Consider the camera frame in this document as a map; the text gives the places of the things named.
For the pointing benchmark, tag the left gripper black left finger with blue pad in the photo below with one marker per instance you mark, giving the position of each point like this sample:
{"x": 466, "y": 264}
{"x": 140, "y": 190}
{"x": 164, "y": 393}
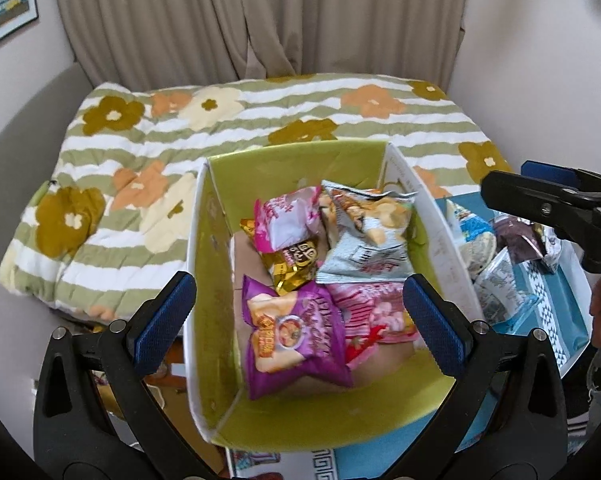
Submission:
{"x": 95, "y": 417}

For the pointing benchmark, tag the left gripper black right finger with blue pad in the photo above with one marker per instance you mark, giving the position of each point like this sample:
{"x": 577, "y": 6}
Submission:
{"x": 505, "y": 416}

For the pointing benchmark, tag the dark purple snack bag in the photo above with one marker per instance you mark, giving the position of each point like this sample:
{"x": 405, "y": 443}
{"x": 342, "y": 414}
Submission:
{"x": 518, "y": 236}

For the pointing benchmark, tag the pink striped snack bag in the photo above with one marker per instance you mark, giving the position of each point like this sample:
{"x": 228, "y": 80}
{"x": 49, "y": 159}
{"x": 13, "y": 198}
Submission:
{"x": 374, "y": 314}

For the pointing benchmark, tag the white orange chips bag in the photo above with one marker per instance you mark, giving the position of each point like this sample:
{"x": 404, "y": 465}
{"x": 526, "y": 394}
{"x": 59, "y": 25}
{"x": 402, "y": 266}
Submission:
{"x": 372, "y": 244}

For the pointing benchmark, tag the pink white snack packet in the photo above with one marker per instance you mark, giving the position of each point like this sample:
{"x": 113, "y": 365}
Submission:
{"x": 286, "y": 220}

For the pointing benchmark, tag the white barcode snack bag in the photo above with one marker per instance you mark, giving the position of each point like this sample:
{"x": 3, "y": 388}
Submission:
{"x": 505, "y": 305}

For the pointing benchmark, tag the white blue small snack bag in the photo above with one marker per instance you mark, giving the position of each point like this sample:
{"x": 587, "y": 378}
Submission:
{"x": 473, "y": 236}

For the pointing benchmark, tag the green cardboard box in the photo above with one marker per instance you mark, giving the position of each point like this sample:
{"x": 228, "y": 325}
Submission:
{"x": 395, "y": 387}

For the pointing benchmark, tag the floral striped quilt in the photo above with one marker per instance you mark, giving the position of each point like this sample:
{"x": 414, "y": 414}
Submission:
{"x": 106, "y": 228}

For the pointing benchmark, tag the yellow gold snack bag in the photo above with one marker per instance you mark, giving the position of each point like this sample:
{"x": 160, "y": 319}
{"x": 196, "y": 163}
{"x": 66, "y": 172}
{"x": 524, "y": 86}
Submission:
{"x": 292, "y": 267}

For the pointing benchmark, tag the white orange snack bag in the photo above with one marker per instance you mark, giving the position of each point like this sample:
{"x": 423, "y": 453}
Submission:
{"x": 329, "y": 219}

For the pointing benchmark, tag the grey headboard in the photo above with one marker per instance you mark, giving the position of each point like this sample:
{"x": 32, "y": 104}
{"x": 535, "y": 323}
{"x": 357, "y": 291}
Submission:
{"x": 31, "y": 141}

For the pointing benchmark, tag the beige curtain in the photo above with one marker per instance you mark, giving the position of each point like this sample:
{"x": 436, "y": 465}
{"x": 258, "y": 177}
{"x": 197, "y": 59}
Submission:
{"x": 150, "y": 44}

